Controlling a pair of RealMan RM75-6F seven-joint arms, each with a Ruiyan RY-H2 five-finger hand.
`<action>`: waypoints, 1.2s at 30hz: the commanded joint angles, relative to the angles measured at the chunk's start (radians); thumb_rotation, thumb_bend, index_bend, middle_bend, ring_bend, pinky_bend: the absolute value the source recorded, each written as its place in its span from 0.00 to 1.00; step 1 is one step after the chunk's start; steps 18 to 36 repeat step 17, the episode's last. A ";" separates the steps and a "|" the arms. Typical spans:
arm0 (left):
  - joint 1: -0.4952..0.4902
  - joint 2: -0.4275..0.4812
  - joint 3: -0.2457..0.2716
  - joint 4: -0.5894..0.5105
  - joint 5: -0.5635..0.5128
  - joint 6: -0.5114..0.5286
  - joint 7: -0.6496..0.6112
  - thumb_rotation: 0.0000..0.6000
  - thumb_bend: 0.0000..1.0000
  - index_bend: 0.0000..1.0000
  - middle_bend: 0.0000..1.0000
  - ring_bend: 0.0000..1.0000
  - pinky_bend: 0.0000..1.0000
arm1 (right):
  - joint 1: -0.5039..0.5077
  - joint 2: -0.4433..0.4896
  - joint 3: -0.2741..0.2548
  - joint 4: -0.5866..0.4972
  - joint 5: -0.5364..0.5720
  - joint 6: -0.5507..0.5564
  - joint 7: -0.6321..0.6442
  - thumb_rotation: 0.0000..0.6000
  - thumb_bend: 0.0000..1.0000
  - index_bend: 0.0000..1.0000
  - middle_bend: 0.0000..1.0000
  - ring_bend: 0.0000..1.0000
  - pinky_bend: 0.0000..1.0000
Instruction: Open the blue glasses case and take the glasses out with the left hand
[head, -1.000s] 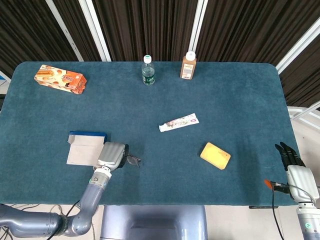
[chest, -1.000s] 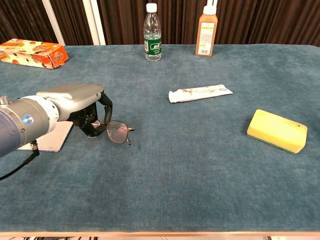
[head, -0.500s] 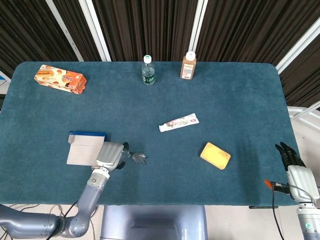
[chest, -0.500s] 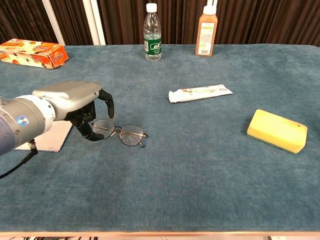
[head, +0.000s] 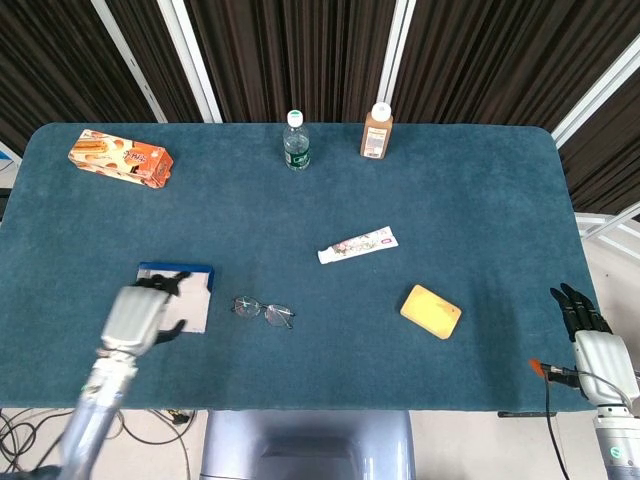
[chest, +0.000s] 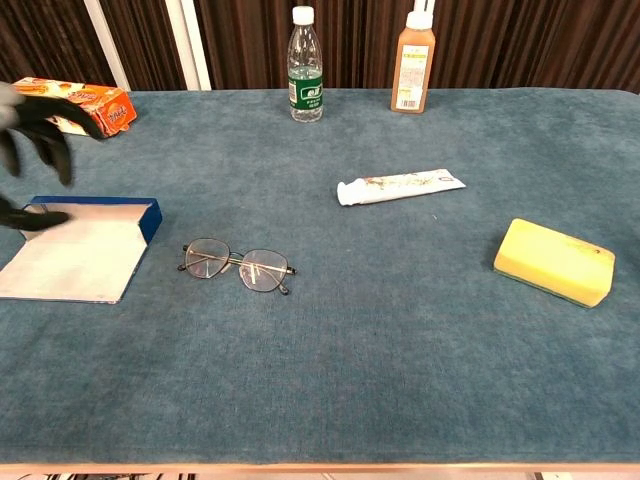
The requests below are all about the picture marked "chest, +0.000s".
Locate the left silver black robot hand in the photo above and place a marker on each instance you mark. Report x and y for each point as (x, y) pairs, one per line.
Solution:
(45, 112)

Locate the blue rectangular box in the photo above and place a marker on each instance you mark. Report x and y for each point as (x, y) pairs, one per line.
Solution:
(75, 265)

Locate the metal frame eyeglasses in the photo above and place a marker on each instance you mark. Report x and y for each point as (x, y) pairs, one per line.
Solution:
(230, 258)

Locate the orange biscuit box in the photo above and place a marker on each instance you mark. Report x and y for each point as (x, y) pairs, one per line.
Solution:
(112, 107)

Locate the clear water bottle green label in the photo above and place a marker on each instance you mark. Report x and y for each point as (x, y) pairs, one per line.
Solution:
(305, 90)

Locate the dark brown curtain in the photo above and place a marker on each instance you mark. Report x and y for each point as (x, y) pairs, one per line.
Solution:
(350, 40)

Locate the blue table cloth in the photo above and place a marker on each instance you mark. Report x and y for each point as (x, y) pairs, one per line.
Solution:
(300, 350)

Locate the white floral toothpaste tube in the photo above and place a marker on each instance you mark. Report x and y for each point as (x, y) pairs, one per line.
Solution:
(400, 187)

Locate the brown juice bottle white cap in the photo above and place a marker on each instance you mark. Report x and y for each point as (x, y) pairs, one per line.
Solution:
(412, 75)

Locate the yellow sponge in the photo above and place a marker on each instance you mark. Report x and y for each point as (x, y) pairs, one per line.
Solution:
(555, 262)

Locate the thin white frame post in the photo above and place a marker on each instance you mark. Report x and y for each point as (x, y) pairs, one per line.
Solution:
(107, 45)

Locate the wide white frame post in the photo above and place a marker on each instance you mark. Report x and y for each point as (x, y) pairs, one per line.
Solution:
(189, 45)

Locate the white grooved frame post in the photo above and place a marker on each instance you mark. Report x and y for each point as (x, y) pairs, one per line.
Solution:
(424, 5)

